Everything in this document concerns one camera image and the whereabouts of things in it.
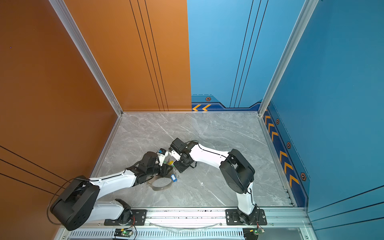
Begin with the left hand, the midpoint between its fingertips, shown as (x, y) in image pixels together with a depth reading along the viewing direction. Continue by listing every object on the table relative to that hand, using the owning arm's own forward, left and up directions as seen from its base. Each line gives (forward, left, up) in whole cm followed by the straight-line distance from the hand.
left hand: (171, 166), depth 89 cm
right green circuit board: (-32, -42, -4) cm, 53 cm away
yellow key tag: (+3, +1, -2) cm, 3 cm away
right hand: (-2, -5, +1) cm, 5 cm away
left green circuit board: (-32, +19, -4) cm, 38 cm away
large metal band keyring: (-10, +9, +3) cm, 14 cm away
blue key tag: (-6, -2, -2) cm, 7 cm away
